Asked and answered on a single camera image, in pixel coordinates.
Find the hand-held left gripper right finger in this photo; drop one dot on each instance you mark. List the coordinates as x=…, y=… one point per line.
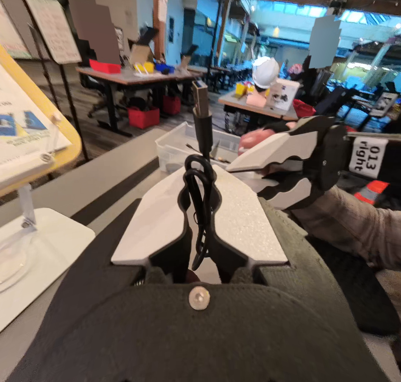
x=247, y=222

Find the wooden post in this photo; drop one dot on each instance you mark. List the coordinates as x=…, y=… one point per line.
x=156, y=28

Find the white stand base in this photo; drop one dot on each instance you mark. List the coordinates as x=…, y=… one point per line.
x=56, y=247

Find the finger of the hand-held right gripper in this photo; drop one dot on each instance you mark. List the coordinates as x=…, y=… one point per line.
x=300, y=194
x=288, y=147

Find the clear plastic bin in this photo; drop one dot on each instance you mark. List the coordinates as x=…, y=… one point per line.
x=175, y=144

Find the blue plastic bin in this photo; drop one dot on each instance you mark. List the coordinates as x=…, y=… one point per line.
x=164, y=68

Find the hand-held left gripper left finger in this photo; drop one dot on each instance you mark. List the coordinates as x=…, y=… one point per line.
x=156, y=225

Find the white hard hat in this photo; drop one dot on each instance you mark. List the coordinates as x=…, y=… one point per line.
x=266, y=71

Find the orange reflective vest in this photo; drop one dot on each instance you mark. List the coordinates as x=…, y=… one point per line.
x=371, y=192

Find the red floor bin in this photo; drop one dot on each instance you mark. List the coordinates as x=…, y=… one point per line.
x=172, y=105
x=144, y=118

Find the white cardboard box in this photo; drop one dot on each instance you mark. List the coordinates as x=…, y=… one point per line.
x=282, y=93

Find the whiteboard with red writing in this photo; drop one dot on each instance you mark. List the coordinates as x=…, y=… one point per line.
x=51, y=28

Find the wooden desk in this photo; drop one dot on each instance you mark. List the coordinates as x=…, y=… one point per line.
x=238, y=101
x=131, y=78

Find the whiteboard with green writing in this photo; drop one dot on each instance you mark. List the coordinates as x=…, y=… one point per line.
x=11, y=34

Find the small yellow bin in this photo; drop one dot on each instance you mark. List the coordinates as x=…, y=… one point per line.
x=240, y=89
x=147, y=67

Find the person's right hand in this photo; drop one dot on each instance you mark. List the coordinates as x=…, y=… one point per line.
x=253, y=139

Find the instruction sheet on stand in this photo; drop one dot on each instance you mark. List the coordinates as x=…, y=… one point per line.
x=75, y=147

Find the red desk bin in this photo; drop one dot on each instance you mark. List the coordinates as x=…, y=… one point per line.
x=105, y=67

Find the white paper notice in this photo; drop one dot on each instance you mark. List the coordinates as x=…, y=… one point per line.
x=163, y=6

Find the red fabric bin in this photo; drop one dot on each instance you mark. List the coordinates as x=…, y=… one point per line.
x=304, y=109

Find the cardboard stand with black panel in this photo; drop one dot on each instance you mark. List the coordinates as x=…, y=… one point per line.
x=141, y=53

